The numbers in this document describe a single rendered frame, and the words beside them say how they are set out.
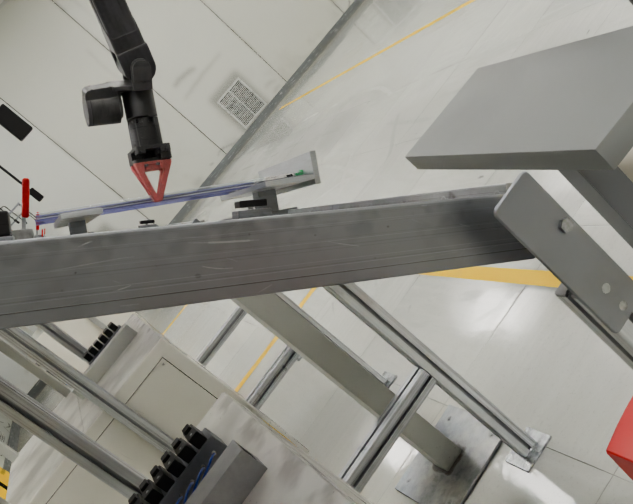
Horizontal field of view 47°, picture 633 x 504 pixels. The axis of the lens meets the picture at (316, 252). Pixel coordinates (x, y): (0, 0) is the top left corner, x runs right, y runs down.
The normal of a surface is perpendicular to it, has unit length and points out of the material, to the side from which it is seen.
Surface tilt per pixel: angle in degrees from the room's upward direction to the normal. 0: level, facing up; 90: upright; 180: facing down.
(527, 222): 90
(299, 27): 90
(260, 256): 90
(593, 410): 0
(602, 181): 90
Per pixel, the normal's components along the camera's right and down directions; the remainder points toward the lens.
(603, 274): 0.34, 0.02
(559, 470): -0.72, -0.63
